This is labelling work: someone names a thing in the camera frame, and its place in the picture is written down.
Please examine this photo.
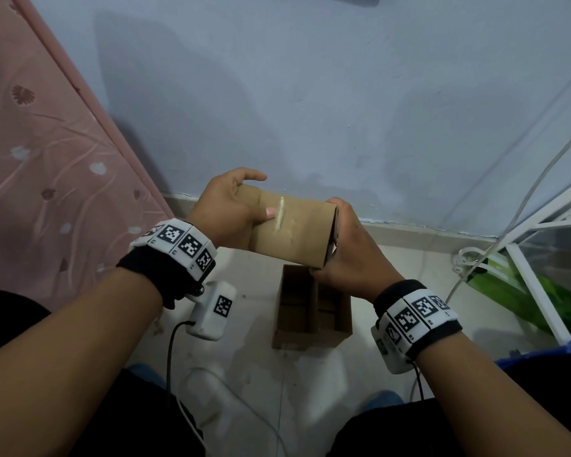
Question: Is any white floor cable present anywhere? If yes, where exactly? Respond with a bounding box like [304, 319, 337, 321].
[180, 366, 291, 457]

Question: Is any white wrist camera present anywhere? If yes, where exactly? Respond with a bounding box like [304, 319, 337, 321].
[371, 326, 415, 375]
[185, 280, 238, 342]

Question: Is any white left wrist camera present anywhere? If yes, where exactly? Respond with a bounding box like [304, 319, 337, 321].
[185, 280, 238, 342]

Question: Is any thin grey wall cable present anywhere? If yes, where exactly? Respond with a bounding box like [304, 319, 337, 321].
[445, 118, 571, 305]

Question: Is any taped brown cardboard box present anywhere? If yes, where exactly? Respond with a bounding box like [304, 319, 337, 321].
[237, 185, 339, 270]

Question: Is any person's right forearm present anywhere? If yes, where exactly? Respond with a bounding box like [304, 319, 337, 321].
[416, 330, 571, 457]

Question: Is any green plastic bag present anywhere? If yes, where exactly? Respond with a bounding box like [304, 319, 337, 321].
[468, 259, 571, 334]

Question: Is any right wrist marker band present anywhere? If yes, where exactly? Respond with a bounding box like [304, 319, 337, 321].
[372, 279, 463, 362]

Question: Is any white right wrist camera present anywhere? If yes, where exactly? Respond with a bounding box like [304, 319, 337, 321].
[371, 326, 415, 375]

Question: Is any person's left forearm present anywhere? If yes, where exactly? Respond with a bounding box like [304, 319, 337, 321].
[0, 267, 165, 457]

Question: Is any person's right hand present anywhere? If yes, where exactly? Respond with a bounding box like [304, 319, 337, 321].
[309, 197, 406, 304]

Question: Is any black left camera cable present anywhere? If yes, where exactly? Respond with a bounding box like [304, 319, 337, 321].
[165, 320, 196, 424]

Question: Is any person's left hand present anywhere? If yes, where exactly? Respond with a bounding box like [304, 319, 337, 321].
[184, 167, 279, 253]

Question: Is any pink floral bedsheet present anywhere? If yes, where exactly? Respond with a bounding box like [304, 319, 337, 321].
[0, 0, 174, 312]

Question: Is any wrist marker band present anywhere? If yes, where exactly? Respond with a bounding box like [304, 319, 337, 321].
[116, 218, 218, 310]
[372, 279, 463, 362]

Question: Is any blue plastic bin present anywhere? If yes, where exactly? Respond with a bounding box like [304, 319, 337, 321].
[494, 337, 571, 372]

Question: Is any person's right blue shoe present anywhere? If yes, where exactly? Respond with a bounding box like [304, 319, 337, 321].
[361, 390, 405, 414]

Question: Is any coiled white cable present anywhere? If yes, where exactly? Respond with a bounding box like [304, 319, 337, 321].
[452, 246, 503, 277]

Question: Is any left wrist marker band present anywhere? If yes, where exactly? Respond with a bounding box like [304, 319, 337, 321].
[116, 218, 218, 310]

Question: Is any white metal rack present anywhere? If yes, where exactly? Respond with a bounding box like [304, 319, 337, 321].
[487, 173, 571, 346]

